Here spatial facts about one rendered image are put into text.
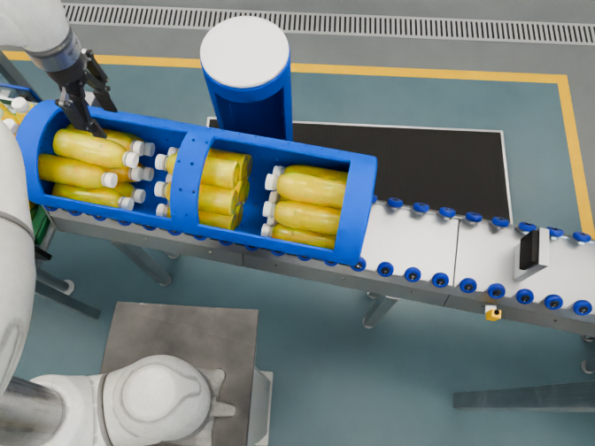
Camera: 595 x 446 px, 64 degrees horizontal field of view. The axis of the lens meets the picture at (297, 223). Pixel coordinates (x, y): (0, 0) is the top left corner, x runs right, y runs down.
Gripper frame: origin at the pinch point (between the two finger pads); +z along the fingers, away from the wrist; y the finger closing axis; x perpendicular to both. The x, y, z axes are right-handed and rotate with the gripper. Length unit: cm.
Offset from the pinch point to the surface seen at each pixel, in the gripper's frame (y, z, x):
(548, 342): -2, 130, -162
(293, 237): -11, 23, -46
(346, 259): -15, 21, -60
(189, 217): -13.6, 16.8, -20.6
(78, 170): -6.8, 18.2, 10.9
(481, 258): -1, 39, -98
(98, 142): 0.0, 14.1, 6.3
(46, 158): -5.3, 18.5, 20.2
